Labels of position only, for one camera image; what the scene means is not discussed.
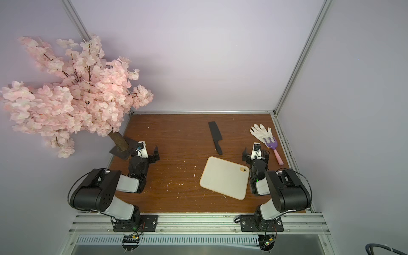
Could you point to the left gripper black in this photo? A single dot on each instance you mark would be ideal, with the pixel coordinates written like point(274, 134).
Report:
point(156, 157)

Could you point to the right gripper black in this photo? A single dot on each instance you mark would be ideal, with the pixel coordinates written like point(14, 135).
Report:
point(255, 159)

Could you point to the white cutting board orange rim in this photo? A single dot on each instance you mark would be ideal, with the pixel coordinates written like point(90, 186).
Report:
point(225, 177)

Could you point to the black kitchen knife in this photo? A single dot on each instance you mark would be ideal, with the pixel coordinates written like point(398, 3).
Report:
point(216, 136)

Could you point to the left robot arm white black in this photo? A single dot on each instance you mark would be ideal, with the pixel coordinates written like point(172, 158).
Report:
point(97, 190)

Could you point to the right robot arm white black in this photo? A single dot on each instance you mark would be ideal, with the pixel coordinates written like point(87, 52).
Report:
point(287, 192)

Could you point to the left controller board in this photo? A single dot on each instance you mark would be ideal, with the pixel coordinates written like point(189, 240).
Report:
point(130, 242)

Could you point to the controller board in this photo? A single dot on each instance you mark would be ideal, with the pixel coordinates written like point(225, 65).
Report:
point(266, 242)
point(130, 242)

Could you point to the right controller board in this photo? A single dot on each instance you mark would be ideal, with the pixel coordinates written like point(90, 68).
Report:
point(266, 242)

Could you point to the white work glove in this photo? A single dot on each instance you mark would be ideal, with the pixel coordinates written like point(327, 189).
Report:
point(262, 134)

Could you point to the purple pink toy rake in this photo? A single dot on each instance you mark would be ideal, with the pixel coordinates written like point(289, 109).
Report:
point(272, 144)

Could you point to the pink cherry blossom tree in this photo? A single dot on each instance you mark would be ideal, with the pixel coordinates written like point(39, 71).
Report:
point(93, 95)

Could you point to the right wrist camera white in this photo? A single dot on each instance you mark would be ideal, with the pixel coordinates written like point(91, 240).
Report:
point(256, 151)

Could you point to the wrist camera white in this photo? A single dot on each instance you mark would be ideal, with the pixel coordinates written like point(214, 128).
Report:
point(256, 151)
point(141, 149)

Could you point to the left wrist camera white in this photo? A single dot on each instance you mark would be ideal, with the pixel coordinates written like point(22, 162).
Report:
point(141, 149)

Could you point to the dark metal tree base plate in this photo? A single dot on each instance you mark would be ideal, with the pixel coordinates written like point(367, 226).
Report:
point(124, 147)

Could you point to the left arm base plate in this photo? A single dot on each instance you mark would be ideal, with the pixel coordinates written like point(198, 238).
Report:
point(141, 223)

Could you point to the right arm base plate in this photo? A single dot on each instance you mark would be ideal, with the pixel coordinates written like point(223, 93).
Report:
point(253, 223)

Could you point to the aluminium mounting rail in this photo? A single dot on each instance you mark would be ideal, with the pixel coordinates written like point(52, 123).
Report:
point(203, 223)

